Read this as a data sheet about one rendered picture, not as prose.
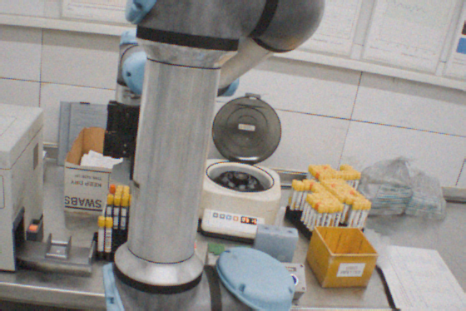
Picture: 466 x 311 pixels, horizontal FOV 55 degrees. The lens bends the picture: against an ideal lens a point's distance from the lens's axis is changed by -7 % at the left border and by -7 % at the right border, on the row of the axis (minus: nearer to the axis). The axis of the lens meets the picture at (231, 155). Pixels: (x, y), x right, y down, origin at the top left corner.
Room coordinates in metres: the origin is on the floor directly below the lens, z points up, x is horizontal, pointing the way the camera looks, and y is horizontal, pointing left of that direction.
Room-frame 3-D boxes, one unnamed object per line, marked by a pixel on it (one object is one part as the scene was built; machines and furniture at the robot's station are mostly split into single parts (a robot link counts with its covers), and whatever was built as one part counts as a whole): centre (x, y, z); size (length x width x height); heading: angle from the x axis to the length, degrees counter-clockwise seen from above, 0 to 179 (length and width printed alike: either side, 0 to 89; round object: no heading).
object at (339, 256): (1.03, -0.32, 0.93); 0.13 x 0.13 x 0.10; 14
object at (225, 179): (1.27, -0.04, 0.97); 0.15 x 0.15 x 0.07
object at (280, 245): (1.03, -0.14, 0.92); 0.10 x 0.07 x 0.10; 92
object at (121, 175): (0.94, 0.23, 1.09); 0.06 x 0.03 x 0.09; 100
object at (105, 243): (0.96, 0.21, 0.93); 0.17 x 0.09 x 0.11; 100
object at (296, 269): (0.92, -0.17, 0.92); 0.13 x 0.07 x 0.08; 10
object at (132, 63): (0.87, 0.17, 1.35); 0.11 x 0.11 x 0.08; 20
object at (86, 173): (1.25, 0.33, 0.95); 0.29 x 0.25 x 0.15; 10
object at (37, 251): (0.85, 0.37, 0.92); 0.21 x 0.07 x 0.05; 100
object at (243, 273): (0.55, -0.06, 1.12); 0.13 x 0.12 x 0.14; 110
